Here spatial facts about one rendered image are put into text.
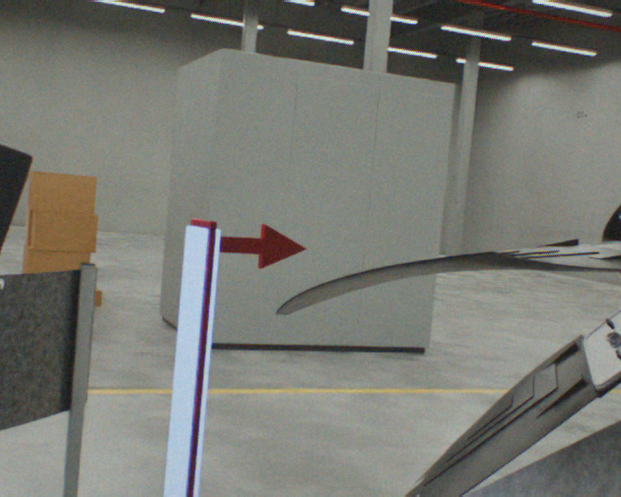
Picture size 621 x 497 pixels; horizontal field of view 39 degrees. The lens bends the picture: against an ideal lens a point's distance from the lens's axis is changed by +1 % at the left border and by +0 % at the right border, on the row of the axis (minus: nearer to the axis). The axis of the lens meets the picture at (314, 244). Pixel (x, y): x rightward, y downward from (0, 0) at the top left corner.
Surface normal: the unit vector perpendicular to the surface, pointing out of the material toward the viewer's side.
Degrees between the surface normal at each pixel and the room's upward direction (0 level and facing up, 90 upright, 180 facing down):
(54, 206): 90
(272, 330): 90
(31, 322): 90
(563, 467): 55
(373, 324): 90
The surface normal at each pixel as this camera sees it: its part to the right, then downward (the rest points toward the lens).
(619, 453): -0.26, -0.56
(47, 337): 0.93, 0.11
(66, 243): 0.36, 0.08
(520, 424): -0.69, -0.72
